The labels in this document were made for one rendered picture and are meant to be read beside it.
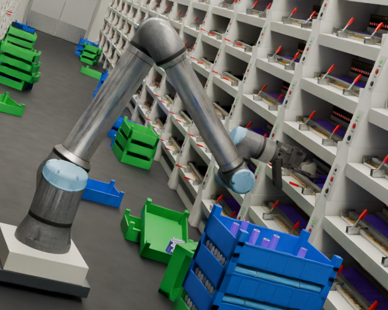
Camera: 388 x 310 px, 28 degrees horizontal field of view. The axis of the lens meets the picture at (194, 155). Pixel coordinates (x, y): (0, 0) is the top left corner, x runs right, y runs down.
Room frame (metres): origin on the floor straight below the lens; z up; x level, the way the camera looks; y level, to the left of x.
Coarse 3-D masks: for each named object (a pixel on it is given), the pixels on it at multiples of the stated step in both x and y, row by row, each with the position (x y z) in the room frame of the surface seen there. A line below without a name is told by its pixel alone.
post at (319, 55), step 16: (336, 0) 3.22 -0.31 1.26; (336, 16) 3.22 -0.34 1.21; (352, 16) 3.24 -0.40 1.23; (368, 16) 3.26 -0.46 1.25; (320, 48) 3.22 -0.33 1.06; (304, 64) 3.24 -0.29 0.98; (320, 64) 3.23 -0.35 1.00; (336, 64) 3.24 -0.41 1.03; (304, 96) 3.22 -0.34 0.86; (288, 144) 3.23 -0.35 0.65; (256, 192) 3.21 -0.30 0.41; (272, 192) 3.23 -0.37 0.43
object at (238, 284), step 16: (208, 256) 1.90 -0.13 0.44; (208, 272) 1.87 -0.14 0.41; (224, 272) 1.80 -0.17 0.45; (224, 288) 1.80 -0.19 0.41; (240, 288) 1.82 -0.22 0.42; (256, 288) 1.83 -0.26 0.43; (272, 288) 1.85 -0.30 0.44; (288, 288) 1.87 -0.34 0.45; (288, 304) 1.87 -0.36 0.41; (304, 304) 1.89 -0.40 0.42; (320, 304) 1.91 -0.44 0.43
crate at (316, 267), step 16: (208, 224) 1.96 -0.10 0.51; (224, 224) 1.99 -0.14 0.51; (240, 224) 2.01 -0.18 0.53; (224, 240) 1.86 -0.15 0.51; (240, 240) 1.80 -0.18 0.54; (288, 240) 2.07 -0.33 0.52; (304, 240) 2.07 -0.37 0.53; (240, 256) 1.80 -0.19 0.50; (256, 256) 1.82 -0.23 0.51; (272, 256) 1.84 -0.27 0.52; (288, 256) 1.85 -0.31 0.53; (320, 256) 2.00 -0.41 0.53; (336, 256) 1.91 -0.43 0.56; (288, 272) 1.86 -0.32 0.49; (304, 272) 1.88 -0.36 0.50; (320, 272) 1.89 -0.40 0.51; (336, 272) 1.91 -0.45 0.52
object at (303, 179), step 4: (284, 168) 3.12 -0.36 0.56; (292, 172) 3.06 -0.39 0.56; (296, 172) 3.01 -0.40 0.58; (292, 176) 3.00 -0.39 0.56; (296, 176) 3.00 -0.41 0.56; (300, 176) 2.96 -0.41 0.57; (304, 176) 2.96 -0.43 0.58; (304, 180) 2.91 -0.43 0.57; (308, 180) 2.90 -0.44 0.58; (304, 184) 2.88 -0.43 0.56; (308, 184) 2.87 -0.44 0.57; (312, 184) 2.85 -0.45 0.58; (316, 188) 2.79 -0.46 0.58; (316, 192) 2.78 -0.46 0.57; (320, 192) 2.74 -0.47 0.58
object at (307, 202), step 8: (304, 160) 3.25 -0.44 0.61; (328, 168) 3.06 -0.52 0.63; (288, 176) 3.03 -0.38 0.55; (288, 184) 2.92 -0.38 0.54; (288, 192) 2.91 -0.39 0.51; (296, 192) 2.82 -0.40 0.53; (296, 200) 2.81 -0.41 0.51; (304, 200) 2.73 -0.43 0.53; (312, 200) 2.71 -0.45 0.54; (304, 208) 2.72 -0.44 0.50; (312, 208) 2.65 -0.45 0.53
